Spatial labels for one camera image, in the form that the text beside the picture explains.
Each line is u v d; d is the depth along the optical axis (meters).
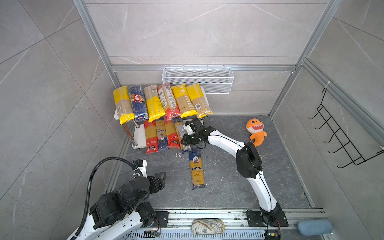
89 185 0.44
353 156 0.60
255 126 1.01
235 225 0.73
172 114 0.70
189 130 0.86
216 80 1.03
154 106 0.73
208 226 0.69
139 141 0.96
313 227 0.69
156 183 0.58
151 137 0.96
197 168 0.88
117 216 0.43
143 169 0.58
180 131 0.93
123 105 0.72
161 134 0.95
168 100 0.75
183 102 0.75
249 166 0.58
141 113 0.69
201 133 0.75
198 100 0.76
